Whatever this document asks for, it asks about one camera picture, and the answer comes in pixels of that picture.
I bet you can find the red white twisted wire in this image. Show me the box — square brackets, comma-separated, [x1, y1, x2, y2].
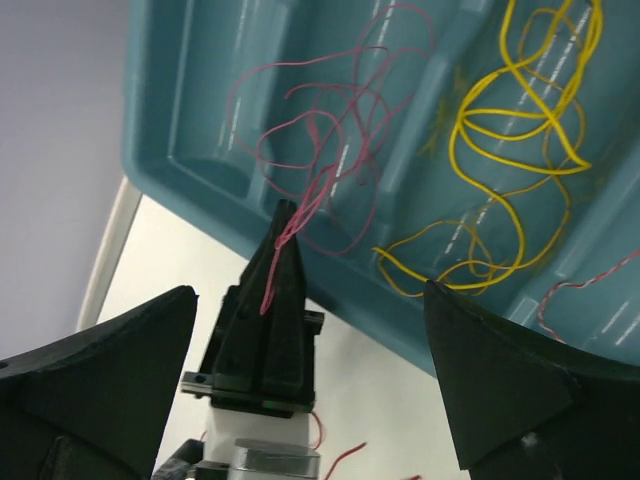
[537, 247, 640, 344]

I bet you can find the thick red wire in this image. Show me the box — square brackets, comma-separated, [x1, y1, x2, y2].
[309, 412, 421, 480]

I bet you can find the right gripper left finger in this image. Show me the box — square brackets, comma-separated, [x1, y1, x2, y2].
[1, 286, 198, 479]

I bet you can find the yellow wire with grey marks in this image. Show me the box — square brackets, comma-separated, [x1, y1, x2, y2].
[373, 149, 576, 299]

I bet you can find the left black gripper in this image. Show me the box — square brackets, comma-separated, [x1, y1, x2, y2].
[180, 199, 324, 418]

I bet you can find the teal plastic tray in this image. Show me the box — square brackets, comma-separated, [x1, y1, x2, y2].
[123, 1, 639, 371]

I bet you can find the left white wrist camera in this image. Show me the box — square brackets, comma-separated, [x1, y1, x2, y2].
[154, 407, 321, 480]

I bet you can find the looped thin red wire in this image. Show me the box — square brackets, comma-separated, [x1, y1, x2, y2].
[227, 3, 436, 316]

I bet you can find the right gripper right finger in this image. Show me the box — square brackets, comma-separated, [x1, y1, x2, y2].
[424, 282, 639, 479]

